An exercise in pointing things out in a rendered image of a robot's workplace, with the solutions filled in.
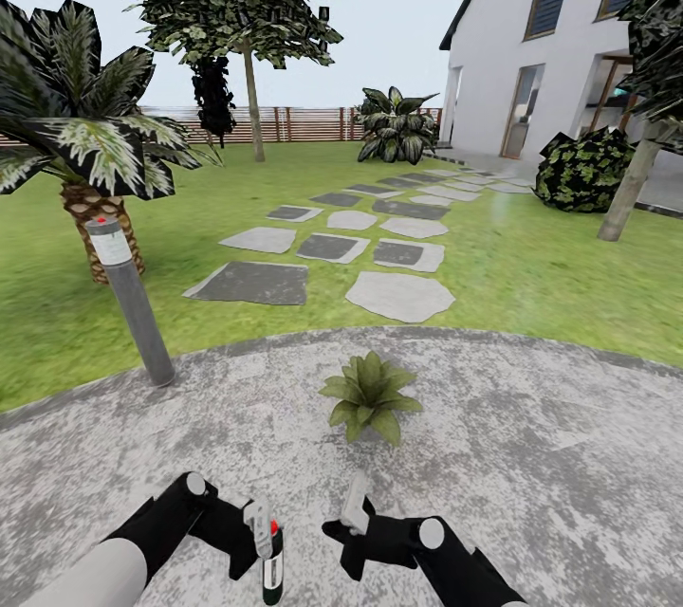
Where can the insectifuge atomizer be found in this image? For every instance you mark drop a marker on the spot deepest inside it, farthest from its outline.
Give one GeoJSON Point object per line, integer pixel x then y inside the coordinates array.
{"type": "Point", "coordinates": [273, 570]}

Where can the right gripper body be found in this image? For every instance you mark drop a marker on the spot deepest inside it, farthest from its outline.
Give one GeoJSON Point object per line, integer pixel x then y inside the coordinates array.
{"type": "Point", "coordinates": [369, 547]}

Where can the fixed window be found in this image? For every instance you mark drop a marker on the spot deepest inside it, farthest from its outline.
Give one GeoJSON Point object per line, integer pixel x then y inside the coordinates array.
{"type": "Point", "coordinates": [521, 113]}

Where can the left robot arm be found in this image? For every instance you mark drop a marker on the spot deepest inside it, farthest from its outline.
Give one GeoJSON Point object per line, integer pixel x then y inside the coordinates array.
{"type": "Point", "coordinates": [115, 571]}

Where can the pot plant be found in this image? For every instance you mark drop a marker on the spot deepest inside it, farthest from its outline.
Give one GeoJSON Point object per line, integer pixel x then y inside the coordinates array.
{"type": "Point", "coordinates": [369, 394]}

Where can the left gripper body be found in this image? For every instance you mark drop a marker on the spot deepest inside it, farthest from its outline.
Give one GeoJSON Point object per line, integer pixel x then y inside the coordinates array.
{"type": "Point", "coordinates": [236, 538]}

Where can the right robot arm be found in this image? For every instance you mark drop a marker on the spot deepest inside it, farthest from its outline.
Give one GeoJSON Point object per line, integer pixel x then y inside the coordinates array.
{"type": "Point", "coordinates": [459, 578]}

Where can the door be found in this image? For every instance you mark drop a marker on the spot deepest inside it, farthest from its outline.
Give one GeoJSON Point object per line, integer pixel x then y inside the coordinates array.
{"type": "Point", "coordinates": [607, 104]}

